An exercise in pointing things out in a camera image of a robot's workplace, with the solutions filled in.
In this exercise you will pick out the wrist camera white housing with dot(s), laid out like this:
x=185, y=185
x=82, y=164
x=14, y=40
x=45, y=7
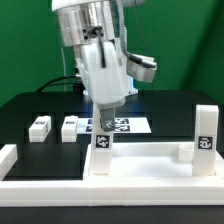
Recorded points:
x=141, y=68

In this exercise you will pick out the white U-shaped fence frame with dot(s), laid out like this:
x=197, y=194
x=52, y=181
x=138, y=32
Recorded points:
x=203, y=190

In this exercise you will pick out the fiducial marker sheet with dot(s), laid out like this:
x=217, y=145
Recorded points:
x=122, y=125

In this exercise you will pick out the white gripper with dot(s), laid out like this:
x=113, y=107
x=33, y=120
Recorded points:
x=104, y=85

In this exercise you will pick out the white desk tabletop tray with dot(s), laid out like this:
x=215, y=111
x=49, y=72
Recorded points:
x=154, y=160

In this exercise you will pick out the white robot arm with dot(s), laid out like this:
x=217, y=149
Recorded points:
x=87, y=27

